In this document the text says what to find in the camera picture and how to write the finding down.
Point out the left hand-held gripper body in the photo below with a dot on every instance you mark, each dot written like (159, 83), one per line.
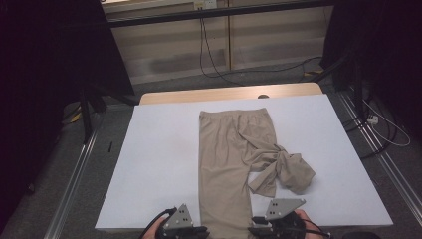
(179, 220)

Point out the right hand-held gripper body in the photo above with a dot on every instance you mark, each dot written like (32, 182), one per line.
(282, 209)

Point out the beige pants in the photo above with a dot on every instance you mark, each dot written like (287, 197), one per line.
(222, 159)

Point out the person's left hand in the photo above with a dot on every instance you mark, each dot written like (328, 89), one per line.
(153, 229)

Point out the person's right hand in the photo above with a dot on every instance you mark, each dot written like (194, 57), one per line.
(310, 227)

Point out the white table board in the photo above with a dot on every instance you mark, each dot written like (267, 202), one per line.
(159, 159)

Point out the small black floor object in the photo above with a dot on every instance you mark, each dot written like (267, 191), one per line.
(110, 147)

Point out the white power strip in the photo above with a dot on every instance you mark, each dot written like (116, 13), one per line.
(373, 119)

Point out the wooden table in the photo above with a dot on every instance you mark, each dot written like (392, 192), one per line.
(205, 94)

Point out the black metal stand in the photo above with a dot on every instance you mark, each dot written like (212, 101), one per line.
(87, 116)
(356, 86)

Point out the yellow floor tape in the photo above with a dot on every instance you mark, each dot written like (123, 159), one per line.
(316, 71)
(76, 117)

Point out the black curtain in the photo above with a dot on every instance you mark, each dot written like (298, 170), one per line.
(381, 49)
(43, 66)

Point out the black horizontal bar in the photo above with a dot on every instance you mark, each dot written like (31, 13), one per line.
(212, 13)

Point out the aluminium floor rail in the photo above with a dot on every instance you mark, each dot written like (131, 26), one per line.
(71, 189)
(388, 162)

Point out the white wall socket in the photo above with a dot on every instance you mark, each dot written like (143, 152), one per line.
(205, 4)

